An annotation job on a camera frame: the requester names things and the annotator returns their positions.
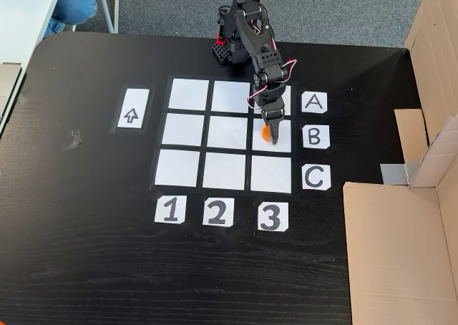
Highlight white table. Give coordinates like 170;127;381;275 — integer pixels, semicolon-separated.
0;0;66;67

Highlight red and black clamp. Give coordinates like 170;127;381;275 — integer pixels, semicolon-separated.
214;15;230;47

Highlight grey metal chair frame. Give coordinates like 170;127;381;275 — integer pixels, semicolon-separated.
93;0;120;34

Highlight paper sheet number 1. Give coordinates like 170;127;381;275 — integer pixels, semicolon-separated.
154;195;187;225

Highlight paper sheet letter C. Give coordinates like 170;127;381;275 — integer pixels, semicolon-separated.
302;163;331;191

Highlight paper sheet number 2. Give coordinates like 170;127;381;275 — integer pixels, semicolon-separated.
202;197;235;227

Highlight paper sheet letter B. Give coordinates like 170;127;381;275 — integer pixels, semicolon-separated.
303;125;331;150

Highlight paper sheet number 3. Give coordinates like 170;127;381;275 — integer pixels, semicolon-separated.
257;202;289;232

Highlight white arrow paper sheet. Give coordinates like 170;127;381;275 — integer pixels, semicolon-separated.
116;86;150;130

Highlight grey laptop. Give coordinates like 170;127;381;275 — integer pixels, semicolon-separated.
0;62;25;135

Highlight white three-by-three grid sheet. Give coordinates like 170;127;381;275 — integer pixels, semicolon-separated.
150;74;298;195

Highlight person's leg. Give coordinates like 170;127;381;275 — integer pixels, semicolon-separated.
45;0;99;36

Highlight brown cardboard screen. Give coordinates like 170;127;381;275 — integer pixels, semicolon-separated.
342;0;458;325

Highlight paper sheet letter A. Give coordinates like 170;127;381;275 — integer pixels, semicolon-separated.
301;91;328;115

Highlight clear tape scraps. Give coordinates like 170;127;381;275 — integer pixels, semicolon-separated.
62;127;85;152
17;86;36;107

